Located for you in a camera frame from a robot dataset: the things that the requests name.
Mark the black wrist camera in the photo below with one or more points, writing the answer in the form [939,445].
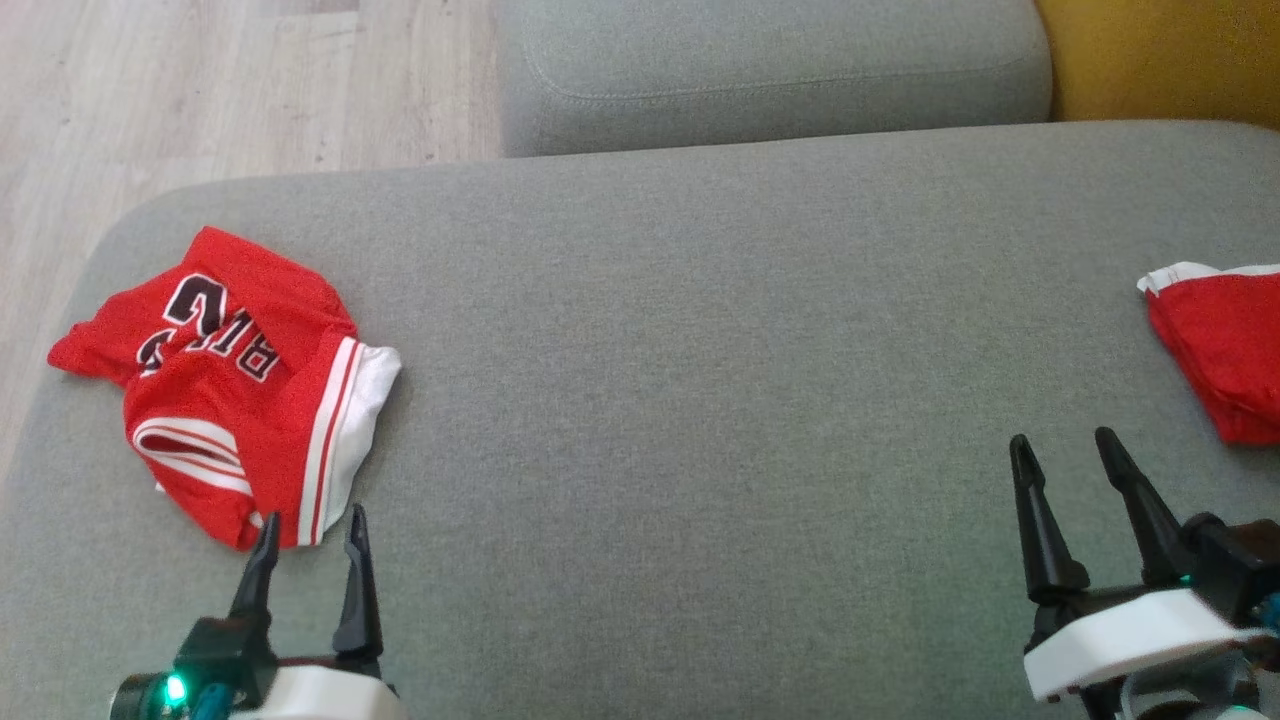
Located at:
[225,650]
[1235,565]

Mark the red white folded garment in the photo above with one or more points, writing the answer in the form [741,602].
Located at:
[1225,350]

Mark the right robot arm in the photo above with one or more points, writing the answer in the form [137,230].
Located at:
[1190,702]

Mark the yellow sofa cushion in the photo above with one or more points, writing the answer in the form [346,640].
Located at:
[1160,60]

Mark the grey sofa seat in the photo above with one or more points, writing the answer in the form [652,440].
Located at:
[700,400]

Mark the red Bulls basketball jersey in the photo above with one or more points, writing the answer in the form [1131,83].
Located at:
[220,400]

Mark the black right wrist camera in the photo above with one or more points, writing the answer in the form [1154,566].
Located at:
[1235,565]

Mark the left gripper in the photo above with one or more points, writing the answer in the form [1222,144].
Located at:
[320,695]

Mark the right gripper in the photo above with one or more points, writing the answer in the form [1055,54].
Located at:
[1130,635]

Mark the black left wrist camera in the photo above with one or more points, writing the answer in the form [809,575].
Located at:
[225,650]

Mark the grey sofa cushion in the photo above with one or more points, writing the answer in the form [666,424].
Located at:
[780,70]

